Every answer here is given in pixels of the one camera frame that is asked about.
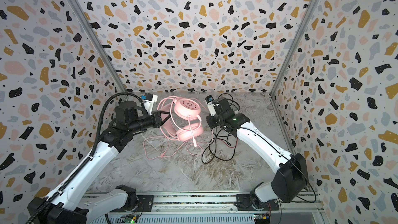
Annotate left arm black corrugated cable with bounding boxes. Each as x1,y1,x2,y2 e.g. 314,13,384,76
24,92,144,224

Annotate right circuit board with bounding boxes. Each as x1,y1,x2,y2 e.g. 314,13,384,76
254,213,271,224

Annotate aluminium corner post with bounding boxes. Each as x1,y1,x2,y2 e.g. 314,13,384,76
67,0,127,92
270,0,319,98

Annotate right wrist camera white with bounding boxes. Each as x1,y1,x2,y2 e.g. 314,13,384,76
205,95,216,116

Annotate left aluminium corner post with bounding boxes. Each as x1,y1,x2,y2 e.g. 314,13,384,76
67,0,127,92

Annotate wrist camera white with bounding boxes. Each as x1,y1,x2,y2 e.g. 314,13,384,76
205,95,216,116
141,93,158,116

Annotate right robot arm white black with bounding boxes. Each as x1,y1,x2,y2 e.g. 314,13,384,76
205,95,308,208

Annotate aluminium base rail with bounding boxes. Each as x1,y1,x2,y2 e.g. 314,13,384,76
82,191,329,224

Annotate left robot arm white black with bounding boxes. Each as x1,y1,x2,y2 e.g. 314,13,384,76
27,101,171,224

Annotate right aluminium corner post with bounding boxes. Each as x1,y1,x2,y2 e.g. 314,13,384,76
270,0,319,98

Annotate left green circuit board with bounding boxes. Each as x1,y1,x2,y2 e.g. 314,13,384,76
119,215,140,224

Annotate pink headphones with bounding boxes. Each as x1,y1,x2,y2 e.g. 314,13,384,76
157,96,204,147

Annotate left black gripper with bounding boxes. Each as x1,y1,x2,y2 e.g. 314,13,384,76
130,110,173,134

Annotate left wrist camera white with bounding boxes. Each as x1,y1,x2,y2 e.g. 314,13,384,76
141,93,158,116

